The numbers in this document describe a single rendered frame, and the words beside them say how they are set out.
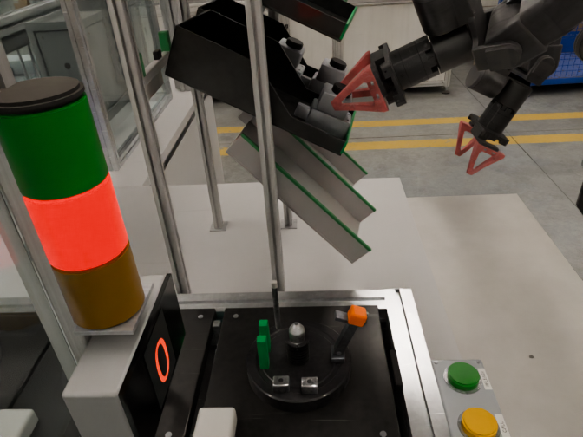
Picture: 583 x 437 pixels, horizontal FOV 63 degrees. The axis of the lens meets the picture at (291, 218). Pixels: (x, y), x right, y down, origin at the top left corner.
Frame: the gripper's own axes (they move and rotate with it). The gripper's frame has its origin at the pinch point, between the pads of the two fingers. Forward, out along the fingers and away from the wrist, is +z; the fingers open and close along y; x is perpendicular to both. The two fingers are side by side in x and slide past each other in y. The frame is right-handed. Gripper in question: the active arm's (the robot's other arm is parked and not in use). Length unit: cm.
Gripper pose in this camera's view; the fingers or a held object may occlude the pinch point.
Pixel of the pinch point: (338, 98)
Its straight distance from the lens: 74.3
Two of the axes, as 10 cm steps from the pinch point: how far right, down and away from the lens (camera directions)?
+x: 4.7, 7.6, 4.5
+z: -8.7, 3.3, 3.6
